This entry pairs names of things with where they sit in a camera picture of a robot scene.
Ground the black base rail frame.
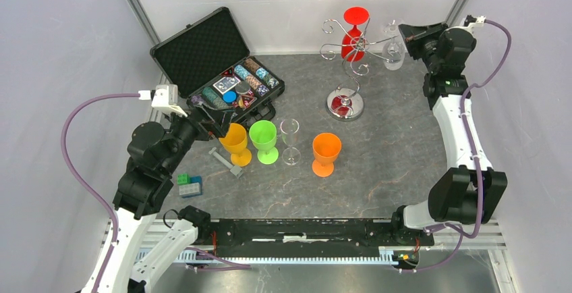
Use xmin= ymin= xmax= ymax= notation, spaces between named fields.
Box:
xmin=138 ymin=205 xmax=434 ymax=267

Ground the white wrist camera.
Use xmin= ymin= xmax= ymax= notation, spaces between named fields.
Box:
xmin=151 ymin=84 xmax=188 ymax=117
xmin=460 ymin=15 xmax=486 ymax=33

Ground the playing card deck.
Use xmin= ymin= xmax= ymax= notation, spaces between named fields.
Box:
xmin=212 ymin=76 xmax=241 ymax=95

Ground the blue round dealer chip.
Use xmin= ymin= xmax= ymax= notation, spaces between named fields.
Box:
xmin=223 ymin=90 xmax=237 ymax=104

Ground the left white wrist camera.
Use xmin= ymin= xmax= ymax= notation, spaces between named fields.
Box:
xmin=151 ymin=84 xmax=188 ymax=117

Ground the red plastic wine glass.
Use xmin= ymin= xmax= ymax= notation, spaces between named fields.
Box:
xmin=341 ymin=6 xmax=370 ymax=62

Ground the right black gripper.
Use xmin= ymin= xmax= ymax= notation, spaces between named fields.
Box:
xmin=399 ymin=22 xmax=449 ymax=73

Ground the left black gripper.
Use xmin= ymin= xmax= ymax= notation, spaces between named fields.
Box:
xmin=161 ymin=99 xmax=235 ymax=174

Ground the yellow plastic wine glass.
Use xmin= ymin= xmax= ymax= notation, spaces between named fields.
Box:
xmin=219 ymin=123 xmax=252 ymax=167

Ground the silver dealer button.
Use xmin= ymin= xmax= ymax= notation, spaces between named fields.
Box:
xmin=235 ymin=80 xmax=250 ymax=95

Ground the clear wine glass front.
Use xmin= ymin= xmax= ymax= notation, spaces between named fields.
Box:
xmin=280 ymin=118 xmax=301 ymax=166

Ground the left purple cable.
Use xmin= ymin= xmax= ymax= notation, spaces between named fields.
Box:
xmin=60 ymin=93 xmax=153 ymax=293

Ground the chrome wine glass rack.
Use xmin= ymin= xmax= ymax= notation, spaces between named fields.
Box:
xmin=322 ymin=19 xmax=388 ymax=122

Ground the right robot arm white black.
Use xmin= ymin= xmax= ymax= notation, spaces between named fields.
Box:
xmin=389 ymin=16 xmax=512 ymax=244

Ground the green plastic wine glass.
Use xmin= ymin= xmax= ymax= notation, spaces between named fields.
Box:
xmin=248 ymin=120 xmax=279 ymax=165

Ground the clear wine glass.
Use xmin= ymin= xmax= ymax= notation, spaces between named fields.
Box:
xmin=382 ymin=18 xmax=406 ymax=71
xmin=280 ymin=118 xmax=301 ymax=166

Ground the black poker chip case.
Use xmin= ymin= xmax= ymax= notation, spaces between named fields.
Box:
xmin=150 ymin=7 xmax=285 ymax=129

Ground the green toy brick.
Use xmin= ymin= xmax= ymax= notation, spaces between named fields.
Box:
xmin=177 ymin=174 xmax=191 ymax=186

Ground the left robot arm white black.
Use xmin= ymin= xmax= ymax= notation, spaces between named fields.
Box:
xmin=83 ymin=106 xmax=233 ymax=292

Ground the orange plastic wine glass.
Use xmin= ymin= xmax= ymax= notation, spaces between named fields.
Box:
xmin=312 ymin=132 xmax=342 ymax=178

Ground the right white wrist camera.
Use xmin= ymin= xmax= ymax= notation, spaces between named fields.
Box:
xmin=460 ymin=15 xmax=486 ymax=33

